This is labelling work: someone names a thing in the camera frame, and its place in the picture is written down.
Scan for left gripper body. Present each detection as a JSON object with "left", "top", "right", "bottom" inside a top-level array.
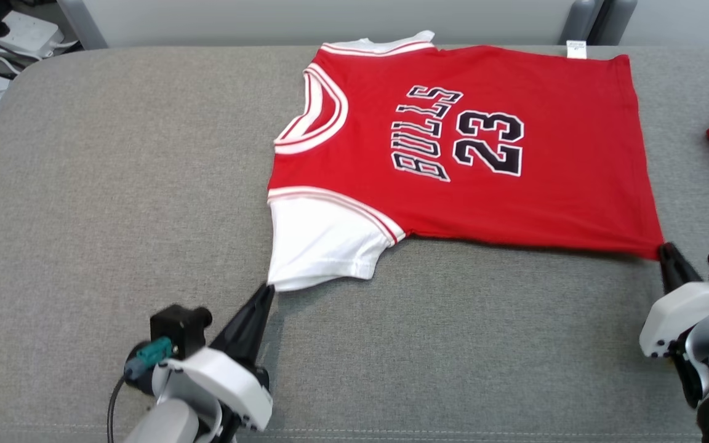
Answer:
[{"left": 127, "top": 343, "right": 273, "bottom": 431}]

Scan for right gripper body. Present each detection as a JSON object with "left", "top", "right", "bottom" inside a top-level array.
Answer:
[{"left": 639, "top": 282, "right": 709, "bottom": 359}]

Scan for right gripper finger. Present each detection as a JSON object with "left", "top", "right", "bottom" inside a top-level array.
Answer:
[{"left": 659, "top": 242, "right": 703, "bottom": 295}]

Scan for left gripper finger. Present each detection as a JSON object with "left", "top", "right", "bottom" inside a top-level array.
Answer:
[{"left": 209, "top": 283, "right": 276, "bottom": 370}]

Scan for red Bulls jersey white sleeves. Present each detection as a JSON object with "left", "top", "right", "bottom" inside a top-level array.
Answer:
[{"left": 266, "top": 30, "right": 665, "bottom": 292}]

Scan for white power strip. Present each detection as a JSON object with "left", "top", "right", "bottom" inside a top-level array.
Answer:
[{"left": 0, "top": 6, "right": 65, "bottom": 55}]

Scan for teal left camera cable connector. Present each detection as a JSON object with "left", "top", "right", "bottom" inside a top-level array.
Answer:
[{"left": 124, "top": 337, "right": 174, "bottom": 380}]

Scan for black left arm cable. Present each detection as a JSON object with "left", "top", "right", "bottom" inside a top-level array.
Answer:
[{"left": 106, "top": 374, "right": 134, "bottom": 443}]

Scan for grey aluminium wall profile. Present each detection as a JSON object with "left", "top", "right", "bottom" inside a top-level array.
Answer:
[{"left": 561, "top": 0, "right": 638, "bottom": 47}]

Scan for grey partition edge post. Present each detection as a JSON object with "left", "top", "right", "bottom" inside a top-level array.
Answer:
[{"left": 56, "top": 0, "right": 110, "bottom": 50}]

